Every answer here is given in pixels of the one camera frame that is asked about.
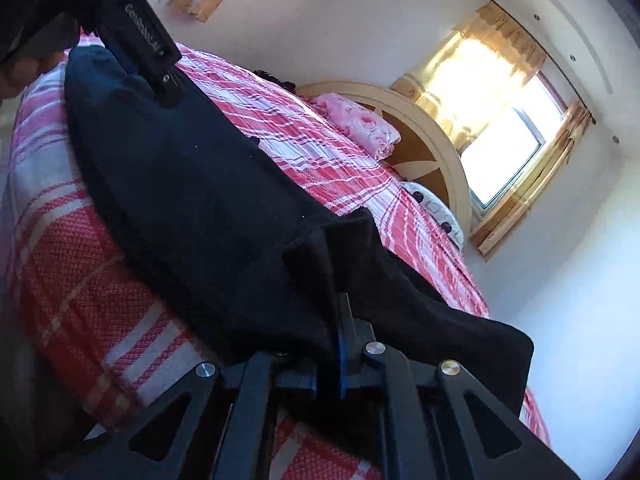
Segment white patterned pillow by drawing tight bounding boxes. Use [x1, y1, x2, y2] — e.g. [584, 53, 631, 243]
[400, 180, 466, 251]

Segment wide yellow curtain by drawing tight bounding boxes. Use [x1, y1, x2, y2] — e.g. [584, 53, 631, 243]
[390, 2, 548, 146]

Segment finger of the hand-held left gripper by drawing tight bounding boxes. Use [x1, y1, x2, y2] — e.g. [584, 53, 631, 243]
[95, 0, 183, 107]

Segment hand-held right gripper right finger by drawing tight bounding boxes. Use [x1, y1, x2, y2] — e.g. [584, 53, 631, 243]
[337, 292, 583, 480]

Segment person's left hand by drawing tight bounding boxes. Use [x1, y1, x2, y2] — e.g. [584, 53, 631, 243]
[0, 52, 66, 101]

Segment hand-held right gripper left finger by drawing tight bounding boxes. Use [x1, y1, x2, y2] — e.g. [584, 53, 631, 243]
[42, 350, 346, 480]

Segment black pants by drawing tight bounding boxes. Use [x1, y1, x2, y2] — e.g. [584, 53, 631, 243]
[64, 45, 535, 456]

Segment cream wooden headboard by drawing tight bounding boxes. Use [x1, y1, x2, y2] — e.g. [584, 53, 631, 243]
[295, 80, 473, 251]

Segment dark curtain rod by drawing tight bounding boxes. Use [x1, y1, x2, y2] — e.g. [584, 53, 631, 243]
[484, 0, 597, 126]

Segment window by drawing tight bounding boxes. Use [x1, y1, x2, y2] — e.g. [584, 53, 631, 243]
[459, 72, 568, 211]

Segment narrow yellow curtain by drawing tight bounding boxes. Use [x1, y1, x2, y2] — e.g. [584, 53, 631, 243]
[467, 100, 596, 261]

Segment pink floral pillow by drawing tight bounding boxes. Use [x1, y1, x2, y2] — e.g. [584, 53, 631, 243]
[312, 92, 402, 158]

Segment bed with red plaid sheet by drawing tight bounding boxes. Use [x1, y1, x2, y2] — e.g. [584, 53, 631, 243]
[0, 30, 551, 480]

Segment dark object beside bed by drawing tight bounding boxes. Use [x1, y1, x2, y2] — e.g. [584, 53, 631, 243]
[250, 67, 298, 93]

